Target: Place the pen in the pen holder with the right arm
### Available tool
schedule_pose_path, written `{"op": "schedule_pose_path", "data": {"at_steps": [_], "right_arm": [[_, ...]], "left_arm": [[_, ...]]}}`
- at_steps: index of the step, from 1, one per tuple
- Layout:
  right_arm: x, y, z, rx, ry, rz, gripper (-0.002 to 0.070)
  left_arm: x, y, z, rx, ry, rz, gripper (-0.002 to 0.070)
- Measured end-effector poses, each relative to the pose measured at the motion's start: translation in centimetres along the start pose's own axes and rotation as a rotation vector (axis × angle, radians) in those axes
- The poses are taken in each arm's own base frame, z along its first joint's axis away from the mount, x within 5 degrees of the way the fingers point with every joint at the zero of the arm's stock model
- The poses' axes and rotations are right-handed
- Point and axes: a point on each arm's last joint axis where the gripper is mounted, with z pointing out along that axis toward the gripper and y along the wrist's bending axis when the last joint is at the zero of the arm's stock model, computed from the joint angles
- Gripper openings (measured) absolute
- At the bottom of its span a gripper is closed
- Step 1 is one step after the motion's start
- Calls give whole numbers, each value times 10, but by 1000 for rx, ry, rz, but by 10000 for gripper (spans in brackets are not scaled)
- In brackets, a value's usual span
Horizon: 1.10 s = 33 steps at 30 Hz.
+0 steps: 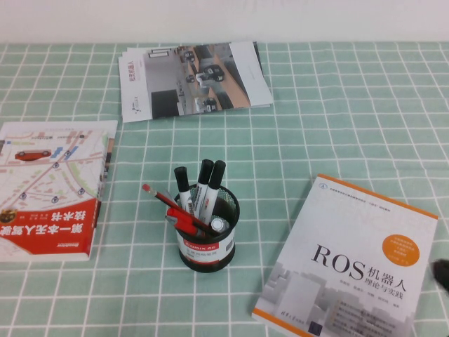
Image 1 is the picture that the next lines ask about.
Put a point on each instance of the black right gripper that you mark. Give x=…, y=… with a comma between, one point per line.
x=442, y=274

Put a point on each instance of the white marker with grey end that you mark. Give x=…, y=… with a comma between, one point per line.
x=217, y=224

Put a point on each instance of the black mesh pen holder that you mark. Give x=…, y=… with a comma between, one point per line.
x=207, y=256

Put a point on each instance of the white orange ROS book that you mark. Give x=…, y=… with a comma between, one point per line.
x=350, y=228

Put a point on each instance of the green checked tablecloth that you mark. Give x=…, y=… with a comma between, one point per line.
x=315, y=140

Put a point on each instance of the black capped whiteboard marker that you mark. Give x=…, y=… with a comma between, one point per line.
x=206, y=172
x=181, y=179
x=217, y=173

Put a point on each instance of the red utility knife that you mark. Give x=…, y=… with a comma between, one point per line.
x=182, y=221

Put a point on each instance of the white brochure with dark edge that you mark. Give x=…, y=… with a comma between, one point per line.
x=259, y=52

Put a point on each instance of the red pencil with eraser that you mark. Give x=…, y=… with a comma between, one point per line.
x=159, y=195

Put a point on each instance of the white brochure with office photo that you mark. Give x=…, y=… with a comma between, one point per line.
x=161, y=77

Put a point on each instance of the red white map book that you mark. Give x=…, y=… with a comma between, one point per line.
x=52, y=175

